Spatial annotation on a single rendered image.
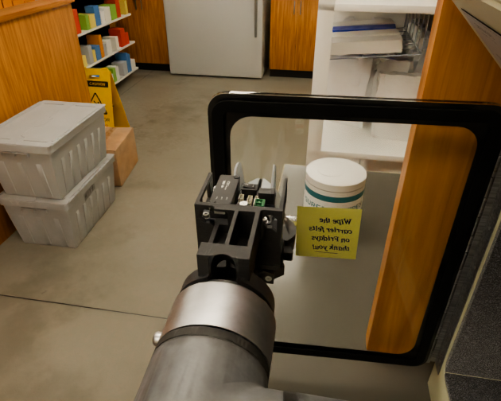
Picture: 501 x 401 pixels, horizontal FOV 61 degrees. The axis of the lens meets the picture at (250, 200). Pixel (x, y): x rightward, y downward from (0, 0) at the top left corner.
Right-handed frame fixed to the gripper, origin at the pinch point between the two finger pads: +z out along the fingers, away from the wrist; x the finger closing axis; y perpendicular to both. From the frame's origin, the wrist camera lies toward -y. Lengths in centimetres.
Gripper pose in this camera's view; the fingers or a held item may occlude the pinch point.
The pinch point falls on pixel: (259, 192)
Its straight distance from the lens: 48.6
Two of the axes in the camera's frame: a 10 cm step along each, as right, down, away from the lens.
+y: 0.0, -8.4, -5.5
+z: 1.5, -5.4, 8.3
